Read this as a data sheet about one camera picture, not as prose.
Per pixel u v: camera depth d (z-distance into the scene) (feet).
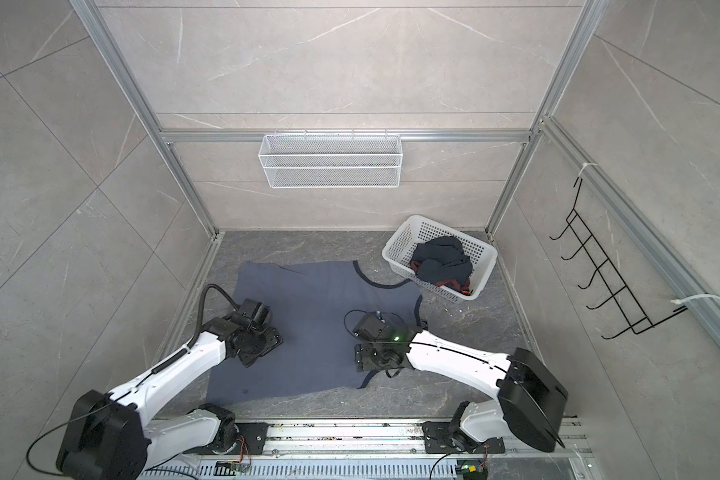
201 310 2.01
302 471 2.29
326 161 3.30
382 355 1.94
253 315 2.21
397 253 3.54
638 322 1.91
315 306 3.28
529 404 1.30
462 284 2.99
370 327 2.05
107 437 1.29
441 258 3.34
